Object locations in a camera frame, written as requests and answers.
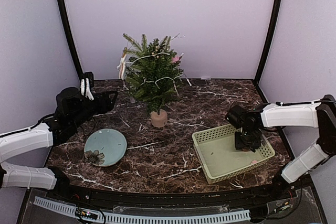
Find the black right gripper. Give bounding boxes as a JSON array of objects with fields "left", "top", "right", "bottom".
[{"left": 235, "top": 127, "right": 261, "bottom": 150}]

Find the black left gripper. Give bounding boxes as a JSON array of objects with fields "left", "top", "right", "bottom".
[{"left": 70, "top": 90, "right": 118, "bottom": 130}]

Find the white snowman ornament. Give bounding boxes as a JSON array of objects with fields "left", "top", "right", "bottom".
[{"left": 117, "top": 47, "right": 128, "bottom": 80}]

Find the green perforated plastic basket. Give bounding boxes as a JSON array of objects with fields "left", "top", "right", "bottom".
[{"left": 192, "top": 124, "right": 275, "bottom": 185}]

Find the clear fairy light string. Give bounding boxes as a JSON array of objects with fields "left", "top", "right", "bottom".
[{"left": 123, "top": 33, "right": 194, "bottom": 98}]

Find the small green christmas tree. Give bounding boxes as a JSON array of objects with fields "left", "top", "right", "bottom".
[{"left": 122, "top": 33, "right": 184, "bottom": 114}]

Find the pink bow ornament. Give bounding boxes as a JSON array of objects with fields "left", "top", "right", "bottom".
[{"left": 172, "top": 53, "right": 184, "bottom": 64}]

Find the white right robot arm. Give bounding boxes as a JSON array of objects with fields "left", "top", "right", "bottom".
[{"left": 226, "top": 94, "right": 335, "bottom": 200}]

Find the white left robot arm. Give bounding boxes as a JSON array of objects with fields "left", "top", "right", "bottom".
[{"left": 1, "top": 87, "right": 118, "bottom": 201}]

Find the pink tree pot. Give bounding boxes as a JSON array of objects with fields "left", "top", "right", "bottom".
[{"left": 151, "top": 109, "right": 167, "bottom": 128}]

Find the teal flower plate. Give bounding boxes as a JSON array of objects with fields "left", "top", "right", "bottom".
[{"left": 84, "top": 129, "right": 127, "bottom": 167}]

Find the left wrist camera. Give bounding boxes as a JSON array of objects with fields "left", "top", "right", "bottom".
[{"left": 80, "top": 71, "right": 94, "bottom": 101}]

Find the black front rail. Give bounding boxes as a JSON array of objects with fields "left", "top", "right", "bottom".
[{"left": 28, "top": 175, "right": 300, "bottom": 213}]

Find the black left corner post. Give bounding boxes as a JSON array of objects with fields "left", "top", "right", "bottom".
[{"left": 57, "top": 0, "right": 83, "bottom": 80}]

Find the black corner post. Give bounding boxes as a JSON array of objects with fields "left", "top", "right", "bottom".
[
  {"left": 254, "top": 0, "right": 281, "bottom": 86},
  {"left": 57, "top": 0, "right": 83, "bottom": 80}
]

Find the white slotted cable duct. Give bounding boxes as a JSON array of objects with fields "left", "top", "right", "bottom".
[{"left": 33, "top": 196, "right": 251, "bottom": 223}]

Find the black right corner post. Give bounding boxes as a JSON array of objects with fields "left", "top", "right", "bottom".
[{"left": 254, "top": 0, "right": 281, "bottom": 86}]

